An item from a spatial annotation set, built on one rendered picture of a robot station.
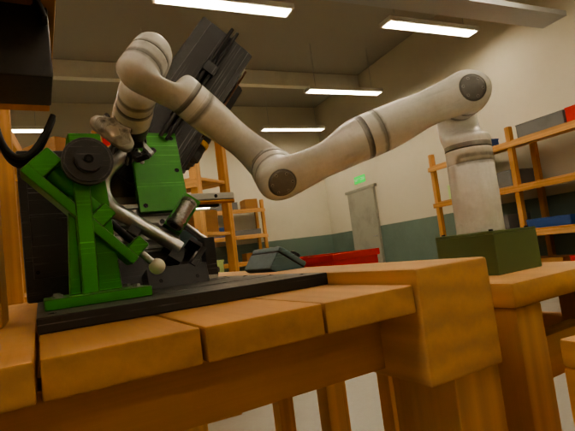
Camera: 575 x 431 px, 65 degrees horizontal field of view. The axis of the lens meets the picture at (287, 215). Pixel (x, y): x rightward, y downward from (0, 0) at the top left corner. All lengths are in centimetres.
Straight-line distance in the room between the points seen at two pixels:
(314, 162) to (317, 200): 1061
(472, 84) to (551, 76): 608
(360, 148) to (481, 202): 26
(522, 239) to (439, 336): 41
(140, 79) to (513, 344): 73
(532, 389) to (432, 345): 25
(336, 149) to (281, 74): 870
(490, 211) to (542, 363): 29
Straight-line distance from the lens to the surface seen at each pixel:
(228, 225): 408
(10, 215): 185
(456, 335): 65
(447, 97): 96
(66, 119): 1059
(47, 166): 79
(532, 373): 83
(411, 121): 93
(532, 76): 722
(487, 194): 96
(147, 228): 101
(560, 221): 628
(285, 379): 59
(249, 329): 47
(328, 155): 87
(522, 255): 98
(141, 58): 80
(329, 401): 121
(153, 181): 110
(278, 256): 103
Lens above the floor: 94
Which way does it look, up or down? 5 degrees up
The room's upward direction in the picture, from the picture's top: 7 degrees counter-clockwise
